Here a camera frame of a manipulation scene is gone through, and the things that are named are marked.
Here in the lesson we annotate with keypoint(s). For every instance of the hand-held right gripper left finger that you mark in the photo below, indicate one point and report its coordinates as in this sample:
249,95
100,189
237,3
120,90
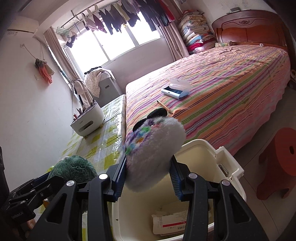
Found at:
118,185

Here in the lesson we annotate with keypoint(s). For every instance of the wall air conditioner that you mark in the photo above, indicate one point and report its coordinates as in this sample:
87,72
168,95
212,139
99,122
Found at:
23,25

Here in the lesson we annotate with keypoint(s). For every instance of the white plastic bin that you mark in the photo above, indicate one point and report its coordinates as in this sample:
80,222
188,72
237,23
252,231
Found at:
201,157

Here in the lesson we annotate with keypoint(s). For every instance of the white carton with red stripe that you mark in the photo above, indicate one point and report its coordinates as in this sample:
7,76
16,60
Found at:
166,222

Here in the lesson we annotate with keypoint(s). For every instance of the white desk organizer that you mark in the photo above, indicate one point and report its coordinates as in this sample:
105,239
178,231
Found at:
89,122

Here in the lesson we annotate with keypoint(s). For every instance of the red plastic stool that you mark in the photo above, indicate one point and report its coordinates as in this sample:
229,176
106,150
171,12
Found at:
277,157

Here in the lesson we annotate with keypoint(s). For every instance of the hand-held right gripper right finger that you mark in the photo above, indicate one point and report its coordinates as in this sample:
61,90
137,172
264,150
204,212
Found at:
175,184

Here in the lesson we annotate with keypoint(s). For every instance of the white and blue case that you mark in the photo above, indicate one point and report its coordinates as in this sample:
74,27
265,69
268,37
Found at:
175,90

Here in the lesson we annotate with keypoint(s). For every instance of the wooden headboard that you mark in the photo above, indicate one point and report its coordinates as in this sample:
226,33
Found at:
249,30

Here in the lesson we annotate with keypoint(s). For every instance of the green clothes peg rack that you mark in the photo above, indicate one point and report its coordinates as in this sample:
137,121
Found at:
62,30

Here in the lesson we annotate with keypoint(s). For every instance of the bed with striped sheet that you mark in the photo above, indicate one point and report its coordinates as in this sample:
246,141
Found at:
231,92

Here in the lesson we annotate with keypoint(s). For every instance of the beige curtain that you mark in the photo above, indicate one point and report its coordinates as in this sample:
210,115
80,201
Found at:
173,41
60,58

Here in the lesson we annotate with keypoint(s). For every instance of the fluffy white plush toy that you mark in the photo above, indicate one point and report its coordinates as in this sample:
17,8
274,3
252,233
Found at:
155,157

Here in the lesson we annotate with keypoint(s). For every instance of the green plush toy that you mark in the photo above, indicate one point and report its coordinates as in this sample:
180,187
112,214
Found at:
71,165

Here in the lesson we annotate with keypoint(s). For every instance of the stack of folded quilts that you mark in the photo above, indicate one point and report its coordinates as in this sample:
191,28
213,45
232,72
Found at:
194,30

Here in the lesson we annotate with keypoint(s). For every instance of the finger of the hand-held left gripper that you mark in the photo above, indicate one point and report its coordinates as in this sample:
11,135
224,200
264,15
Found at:
48,188
42,179

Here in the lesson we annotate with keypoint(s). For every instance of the yellow pencil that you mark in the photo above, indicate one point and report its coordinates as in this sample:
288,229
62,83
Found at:
165,107

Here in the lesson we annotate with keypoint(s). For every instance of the orange hanging cloth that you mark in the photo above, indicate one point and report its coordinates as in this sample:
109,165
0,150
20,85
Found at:
45,71

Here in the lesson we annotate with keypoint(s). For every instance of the row of hanging clothes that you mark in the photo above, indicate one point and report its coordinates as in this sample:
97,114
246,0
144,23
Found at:
120,16

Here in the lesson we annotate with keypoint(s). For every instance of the dotted white cloth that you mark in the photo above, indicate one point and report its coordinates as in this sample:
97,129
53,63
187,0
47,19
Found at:
94,80

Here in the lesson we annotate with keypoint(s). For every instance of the bunch of pens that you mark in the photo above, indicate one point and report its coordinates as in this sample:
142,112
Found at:
81,112

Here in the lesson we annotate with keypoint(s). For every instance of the floral rolled cloth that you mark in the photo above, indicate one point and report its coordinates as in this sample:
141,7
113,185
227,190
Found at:
224,44

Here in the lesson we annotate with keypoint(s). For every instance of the hanging beige garment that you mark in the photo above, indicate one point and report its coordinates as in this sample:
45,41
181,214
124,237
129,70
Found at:
79,89

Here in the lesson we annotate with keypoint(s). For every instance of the yellow checked tablecloth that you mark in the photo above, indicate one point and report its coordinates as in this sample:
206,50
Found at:
99,143

